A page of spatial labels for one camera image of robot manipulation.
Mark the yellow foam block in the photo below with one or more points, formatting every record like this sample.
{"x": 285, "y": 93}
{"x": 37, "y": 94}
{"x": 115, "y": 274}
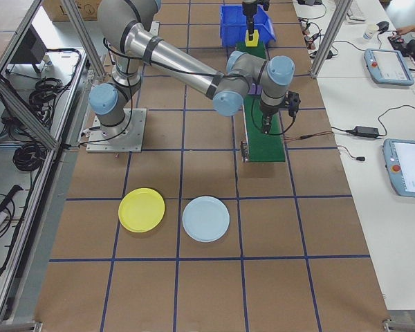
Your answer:
{"x": 252, "y": 41}

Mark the purple foam block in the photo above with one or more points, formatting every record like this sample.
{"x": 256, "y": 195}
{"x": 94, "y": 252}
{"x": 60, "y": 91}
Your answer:
{"x": 256, "y": 91}

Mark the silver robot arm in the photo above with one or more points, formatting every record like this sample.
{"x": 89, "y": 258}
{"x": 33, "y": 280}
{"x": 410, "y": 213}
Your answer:
{"x": 180, "y": 65}

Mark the light blue plastic plate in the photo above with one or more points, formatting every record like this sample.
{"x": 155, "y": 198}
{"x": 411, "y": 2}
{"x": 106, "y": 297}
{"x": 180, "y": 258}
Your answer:
{"x": 205, "y": 219}

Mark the white square mounting plate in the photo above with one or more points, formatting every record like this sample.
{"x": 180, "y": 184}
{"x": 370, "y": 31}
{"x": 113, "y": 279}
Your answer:
{"x": 138, "y": 138}

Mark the yellow plastic plate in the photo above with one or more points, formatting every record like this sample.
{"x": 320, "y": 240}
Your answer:
{"x": 141, "y": 210}

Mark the person's bare hand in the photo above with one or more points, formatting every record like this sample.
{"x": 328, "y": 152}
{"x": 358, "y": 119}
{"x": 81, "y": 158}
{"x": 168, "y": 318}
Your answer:
{"x": 401, "y": 31}

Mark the blue plastic storage bin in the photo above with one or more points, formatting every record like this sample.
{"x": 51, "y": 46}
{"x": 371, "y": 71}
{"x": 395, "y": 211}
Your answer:
{"x": 231, "y": 24}

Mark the green conveyor belt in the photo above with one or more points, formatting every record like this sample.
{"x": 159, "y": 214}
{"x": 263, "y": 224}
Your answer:
{"x": 264, "y": 148}

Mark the black power brick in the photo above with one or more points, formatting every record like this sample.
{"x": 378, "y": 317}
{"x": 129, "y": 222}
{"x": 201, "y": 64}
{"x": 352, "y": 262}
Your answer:
{"x": 325, "y": 54}

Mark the black power adapter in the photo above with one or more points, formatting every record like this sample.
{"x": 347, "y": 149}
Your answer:
{"x": 366, "y": 131}

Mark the small black plug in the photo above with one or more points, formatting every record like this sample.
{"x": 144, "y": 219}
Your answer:
{"x": 360, "y": 159}

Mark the white keyboard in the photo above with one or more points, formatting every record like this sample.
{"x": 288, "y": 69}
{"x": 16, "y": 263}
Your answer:
{"x": 355, "y": 9}

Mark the white paper cup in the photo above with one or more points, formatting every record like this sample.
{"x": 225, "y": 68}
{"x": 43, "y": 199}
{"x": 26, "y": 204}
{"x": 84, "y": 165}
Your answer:
{"x": 370, "y": 32}

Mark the grey teach pendant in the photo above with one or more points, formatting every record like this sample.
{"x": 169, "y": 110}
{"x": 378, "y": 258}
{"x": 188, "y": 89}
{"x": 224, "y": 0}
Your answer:
{"x": 389, "y": 65}
{"x": 408, "y": 166}

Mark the black computer mouse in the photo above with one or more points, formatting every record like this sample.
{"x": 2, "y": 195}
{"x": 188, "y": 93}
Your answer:
{"x": 383, "y": 25}

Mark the brown cardboard box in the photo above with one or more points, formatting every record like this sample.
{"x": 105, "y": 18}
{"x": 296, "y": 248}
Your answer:
{"x": 65, "y": 8}

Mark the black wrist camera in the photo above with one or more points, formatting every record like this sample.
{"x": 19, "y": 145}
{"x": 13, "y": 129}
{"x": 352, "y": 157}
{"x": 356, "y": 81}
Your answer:
{"x": 264, "y": 3}
{"x": 293, "y": 102}

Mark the aluminium profile post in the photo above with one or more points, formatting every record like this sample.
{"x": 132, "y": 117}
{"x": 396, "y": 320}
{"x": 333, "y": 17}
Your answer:
{"x": 328, "y": 38}

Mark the metal bar frame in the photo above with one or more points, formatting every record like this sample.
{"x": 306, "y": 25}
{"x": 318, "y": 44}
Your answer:
{"x": 45, "y": 135}

